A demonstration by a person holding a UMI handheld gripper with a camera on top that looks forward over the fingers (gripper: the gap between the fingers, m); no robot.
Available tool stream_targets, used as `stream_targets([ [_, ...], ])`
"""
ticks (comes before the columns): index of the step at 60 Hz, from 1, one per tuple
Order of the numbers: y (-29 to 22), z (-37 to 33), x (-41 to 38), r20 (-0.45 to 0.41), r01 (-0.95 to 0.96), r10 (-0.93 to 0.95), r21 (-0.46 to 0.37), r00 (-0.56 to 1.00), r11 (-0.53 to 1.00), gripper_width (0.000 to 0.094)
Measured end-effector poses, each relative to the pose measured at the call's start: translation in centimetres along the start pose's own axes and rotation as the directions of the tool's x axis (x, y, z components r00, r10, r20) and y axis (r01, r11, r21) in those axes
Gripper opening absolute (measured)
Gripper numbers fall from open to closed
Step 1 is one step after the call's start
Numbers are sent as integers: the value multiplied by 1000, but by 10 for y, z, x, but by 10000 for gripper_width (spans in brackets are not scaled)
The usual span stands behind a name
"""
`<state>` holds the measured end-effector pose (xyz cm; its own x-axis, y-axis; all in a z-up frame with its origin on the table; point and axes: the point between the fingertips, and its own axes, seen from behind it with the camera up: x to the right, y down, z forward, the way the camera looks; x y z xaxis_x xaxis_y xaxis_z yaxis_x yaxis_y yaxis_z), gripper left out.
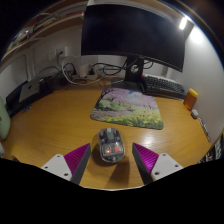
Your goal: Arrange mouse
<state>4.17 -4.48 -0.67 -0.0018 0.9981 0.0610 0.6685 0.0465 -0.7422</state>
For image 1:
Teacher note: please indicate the pale green jug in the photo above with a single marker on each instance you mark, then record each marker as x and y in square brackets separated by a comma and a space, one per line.
[4, 120]

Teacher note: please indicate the transparent computer mouse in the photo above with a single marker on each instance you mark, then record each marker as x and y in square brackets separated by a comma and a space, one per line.
[111, 146]

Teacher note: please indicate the wooden cubby shelf unit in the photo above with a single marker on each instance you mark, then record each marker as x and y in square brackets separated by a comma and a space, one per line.
[215, 150]

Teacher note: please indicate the white wall light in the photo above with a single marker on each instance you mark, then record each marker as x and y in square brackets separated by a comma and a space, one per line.
[183, 23]

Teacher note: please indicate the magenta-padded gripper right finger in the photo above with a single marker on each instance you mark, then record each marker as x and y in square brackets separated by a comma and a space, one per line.
[163, 165]

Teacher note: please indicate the small grey case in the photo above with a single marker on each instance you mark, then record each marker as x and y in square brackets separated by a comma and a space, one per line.
[194, 114]

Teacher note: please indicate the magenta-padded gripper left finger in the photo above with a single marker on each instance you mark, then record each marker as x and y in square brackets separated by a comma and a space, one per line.
[60, 165]

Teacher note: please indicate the black computer monitor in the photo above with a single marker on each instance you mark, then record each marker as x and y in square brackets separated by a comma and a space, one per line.
[130, 30]

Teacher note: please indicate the black desk stand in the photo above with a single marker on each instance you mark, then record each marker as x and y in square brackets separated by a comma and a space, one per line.
[13, 103]

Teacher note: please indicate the silver mini computer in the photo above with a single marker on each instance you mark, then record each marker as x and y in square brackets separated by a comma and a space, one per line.
[29, 90]

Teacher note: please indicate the wooden wall shelf unit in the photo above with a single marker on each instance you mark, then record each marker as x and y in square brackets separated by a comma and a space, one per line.
[43, 25]

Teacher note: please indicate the orange bottle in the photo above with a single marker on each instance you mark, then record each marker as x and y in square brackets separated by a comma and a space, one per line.
[190, 100]

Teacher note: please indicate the dark pen-shaped gadget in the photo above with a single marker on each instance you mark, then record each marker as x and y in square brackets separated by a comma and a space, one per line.
[204, 129]

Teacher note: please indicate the white power strip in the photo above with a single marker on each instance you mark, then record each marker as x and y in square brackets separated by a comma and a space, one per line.
[84, 70]

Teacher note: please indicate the black keyboard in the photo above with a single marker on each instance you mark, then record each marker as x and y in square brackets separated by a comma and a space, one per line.
[163, 86]

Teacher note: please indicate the white wall socket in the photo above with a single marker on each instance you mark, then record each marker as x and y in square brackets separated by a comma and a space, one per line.
[60, 52]

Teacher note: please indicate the landscape print mouse pad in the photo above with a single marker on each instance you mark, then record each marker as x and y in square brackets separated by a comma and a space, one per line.
[128, 108]

